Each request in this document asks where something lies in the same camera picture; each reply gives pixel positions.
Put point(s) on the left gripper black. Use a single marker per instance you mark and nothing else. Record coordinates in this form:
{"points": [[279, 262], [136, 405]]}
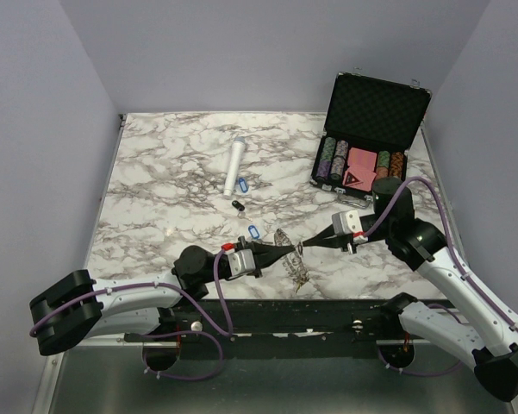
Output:
{"points": [[265, 254]]}

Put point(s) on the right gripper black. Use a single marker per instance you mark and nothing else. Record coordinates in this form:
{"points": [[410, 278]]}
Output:
{"points": [[326, 238]]}

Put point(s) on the metal keyring disc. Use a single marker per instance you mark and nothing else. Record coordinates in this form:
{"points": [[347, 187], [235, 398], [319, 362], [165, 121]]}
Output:
{"points": [[293, 261]]}

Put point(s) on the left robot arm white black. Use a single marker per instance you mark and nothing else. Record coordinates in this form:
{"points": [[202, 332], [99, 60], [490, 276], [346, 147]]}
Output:
{"points": [[79, 307]]}

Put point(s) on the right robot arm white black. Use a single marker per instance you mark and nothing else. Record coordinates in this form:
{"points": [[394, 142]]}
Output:
{"points": [[488, 344]]}

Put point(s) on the blue tag key front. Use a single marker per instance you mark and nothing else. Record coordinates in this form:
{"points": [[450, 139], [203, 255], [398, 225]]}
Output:
{"points": [[251, 235]]}

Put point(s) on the black glossy tag key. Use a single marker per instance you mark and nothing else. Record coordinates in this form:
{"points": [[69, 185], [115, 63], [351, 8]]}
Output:
{"points": [[240, 208]]}

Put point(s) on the purple green chip stack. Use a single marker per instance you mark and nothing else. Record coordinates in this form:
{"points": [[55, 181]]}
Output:
{"points": [[326, 158]]}

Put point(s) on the blue tag key by microphone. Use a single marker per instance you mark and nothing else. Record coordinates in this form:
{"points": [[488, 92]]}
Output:
{"points": [[242, 183]]}

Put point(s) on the red playing cards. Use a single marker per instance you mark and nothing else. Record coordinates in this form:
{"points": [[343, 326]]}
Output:
{"points": [[360, 172]]}

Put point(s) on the purple grey chip stack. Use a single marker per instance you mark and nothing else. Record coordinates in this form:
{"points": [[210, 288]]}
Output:
{"points": [[339, 160]]}

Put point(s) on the orange black chip stack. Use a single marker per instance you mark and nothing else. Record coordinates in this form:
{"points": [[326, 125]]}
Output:
{"points": [[396, 169]]}

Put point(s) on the white microphone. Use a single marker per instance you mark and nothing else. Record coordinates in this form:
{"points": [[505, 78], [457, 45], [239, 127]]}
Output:
{"points": [[237, 150]]}

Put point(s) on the black poker chip case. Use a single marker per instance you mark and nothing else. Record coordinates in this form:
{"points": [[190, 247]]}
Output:
{"points": [[374, 115]]}

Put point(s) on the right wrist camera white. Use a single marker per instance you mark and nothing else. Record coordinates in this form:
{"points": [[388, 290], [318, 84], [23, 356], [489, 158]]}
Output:
{"points": [[347, 223]]}

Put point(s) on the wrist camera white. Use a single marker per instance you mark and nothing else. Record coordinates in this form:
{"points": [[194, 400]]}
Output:
{"points": [[241, 263], [347, 223]]}

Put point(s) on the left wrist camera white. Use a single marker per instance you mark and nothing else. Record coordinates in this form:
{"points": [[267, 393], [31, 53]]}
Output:
{"points": [[241, 263]]}

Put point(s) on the black mounting rail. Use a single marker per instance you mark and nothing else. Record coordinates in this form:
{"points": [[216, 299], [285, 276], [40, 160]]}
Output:
{"points": [[253, 329]]}

